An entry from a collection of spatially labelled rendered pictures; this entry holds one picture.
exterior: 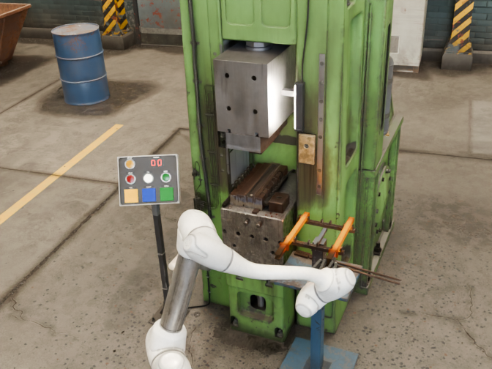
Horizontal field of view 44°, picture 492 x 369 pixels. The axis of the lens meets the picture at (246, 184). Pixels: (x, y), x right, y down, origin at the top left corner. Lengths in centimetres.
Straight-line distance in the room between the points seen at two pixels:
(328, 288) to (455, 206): 302
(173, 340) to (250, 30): 157
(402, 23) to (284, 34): 531
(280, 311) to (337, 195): 82
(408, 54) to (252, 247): 539
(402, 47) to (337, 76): 536
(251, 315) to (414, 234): 168
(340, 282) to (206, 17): 156
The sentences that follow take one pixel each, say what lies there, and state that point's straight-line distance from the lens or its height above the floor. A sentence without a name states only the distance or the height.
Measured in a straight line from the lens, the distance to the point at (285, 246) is 298.
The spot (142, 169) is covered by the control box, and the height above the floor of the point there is 113.
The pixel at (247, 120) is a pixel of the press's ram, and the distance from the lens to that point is 318.
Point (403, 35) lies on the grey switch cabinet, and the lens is 838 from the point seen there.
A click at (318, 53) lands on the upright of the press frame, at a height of 179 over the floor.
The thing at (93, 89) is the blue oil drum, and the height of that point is 19.
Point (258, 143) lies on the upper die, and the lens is 321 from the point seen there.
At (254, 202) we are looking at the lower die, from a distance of 339.
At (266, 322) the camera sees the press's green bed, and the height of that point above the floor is 14.
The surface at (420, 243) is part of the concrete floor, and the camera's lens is 485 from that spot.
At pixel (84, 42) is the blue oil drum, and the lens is 761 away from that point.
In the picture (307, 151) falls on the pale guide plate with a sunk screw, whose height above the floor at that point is 126.
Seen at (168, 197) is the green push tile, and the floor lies 99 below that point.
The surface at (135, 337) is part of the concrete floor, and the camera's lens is 403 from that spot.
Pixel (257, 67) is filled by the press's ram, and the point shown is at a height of 174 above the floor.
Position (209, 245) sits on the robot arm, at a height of 139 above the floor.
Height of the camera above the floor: 268
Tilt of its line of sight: 29 degrees down
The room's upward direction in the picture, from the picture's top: 3 degrees counter-clockwise
